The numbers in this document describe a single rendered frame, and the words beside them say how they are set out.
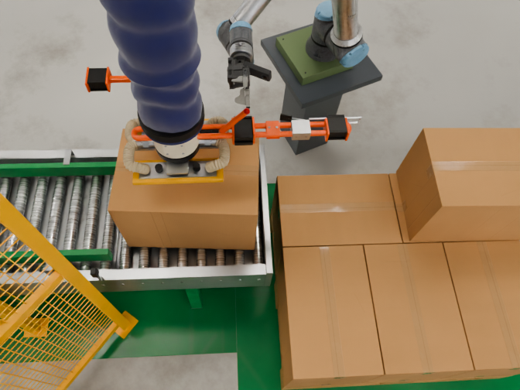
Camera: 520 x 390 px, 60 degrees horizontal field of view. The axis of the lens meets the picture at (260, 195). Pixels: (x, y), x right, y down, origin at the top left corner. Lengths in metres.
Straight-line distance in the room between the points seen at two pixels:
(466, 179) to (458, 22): 2.39
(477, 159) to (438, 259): 0.52
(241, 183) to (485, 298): 1.28
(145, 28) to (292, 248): 1.35
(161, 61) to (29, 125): 2.32
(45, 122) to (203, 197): 1.85
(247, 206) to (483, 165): 1.06
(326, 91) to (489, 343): 1.43
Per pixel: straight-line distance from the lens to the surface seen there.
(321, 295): 2.15
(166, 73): 1.31
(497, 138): 2.33
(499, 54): 4.24
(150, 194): 1.89
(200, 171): 1.73
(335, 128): 1.72
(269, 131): 1.68
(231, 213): 1.82
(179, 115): 1.47
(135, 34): 1.22
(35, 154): 2.58
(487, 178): 2.18
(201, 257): 2.18
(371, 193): 2.42
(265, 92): 3.40
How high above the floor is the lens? 2.59
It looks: 62 degrees down
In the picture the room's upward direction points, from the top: 6 degrees clockwise
